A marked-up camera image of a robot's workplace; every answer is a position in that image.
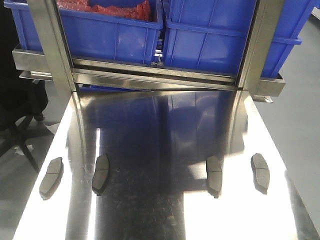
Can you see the black office chair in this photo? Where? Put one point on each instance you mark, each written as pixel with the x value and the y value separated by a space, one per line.
pixel 20 100

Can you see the stainless steel rack frame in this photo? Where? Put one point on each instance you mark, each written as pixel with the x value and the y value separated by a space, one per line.
pixel 55 62

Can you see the left blue plastic crate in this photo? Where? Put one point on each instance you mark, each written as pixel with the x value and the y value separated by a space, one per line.
pixel 97 35

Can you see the right blue plastic crate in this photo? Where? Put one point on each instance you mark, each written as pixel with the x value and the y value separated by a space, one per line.
pixel 210 35

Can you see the red bubble wrap bag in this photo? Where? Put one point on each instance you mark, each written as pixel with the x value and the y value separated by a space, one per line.
pixel 141 11

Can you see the blue plastic crate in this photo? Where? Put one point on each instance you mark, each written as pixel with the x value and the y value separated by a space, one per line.
pixel 210 35
pixel 97 35

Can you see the brake pad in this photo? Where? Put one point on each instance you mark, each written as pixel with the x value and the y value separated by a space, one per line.
pixel 214 176
pixel 52 178
pixel 101 174
pixel 261 173

